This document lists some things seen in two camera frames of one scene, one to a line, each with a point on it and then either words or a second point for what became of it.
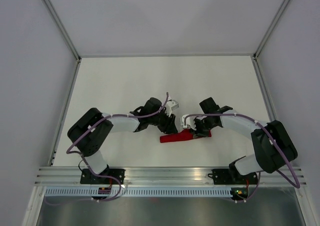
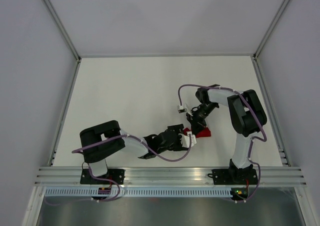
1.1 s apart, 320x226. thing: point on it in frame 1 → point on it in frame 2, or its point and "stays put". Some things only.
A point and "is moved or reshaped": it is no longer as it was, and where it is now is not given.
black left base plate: x=87 y=177 stays put
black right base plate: x=231 y=176 stays put
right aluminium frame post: x=274 y=22 stays put
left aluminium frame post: x=59 y=23 stays put
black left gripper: x=169 y=127 → x=178 y=128
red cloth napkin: x=182 y=135 is moved or reshaped
